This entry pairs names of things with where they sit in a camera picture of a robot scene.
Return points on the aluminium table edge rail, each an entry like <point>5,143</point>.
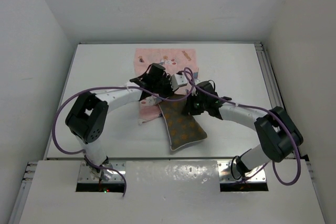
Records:
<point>268,76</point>

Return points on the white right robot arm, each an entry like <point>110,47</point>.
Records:
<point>278,136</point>

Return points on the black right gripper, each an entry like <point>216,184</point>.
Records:
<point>193,106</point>

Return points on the pink cartoon pillowcase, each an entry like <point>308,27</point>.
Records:
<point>173,60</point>

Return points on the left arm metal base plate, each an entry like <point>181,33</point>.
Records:
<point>87,175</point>

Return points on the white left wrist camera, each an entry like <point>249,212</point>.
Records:
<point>178,81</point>

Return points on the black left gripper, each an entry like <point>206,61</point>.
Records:
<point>168,80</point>

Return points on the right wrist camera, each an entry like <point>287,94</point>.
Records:
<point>191,90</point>

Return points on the white front cover panel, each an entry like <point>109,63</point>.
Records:
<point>165,192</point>

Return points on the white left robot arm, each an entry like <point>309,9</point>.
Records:
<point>87,116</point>

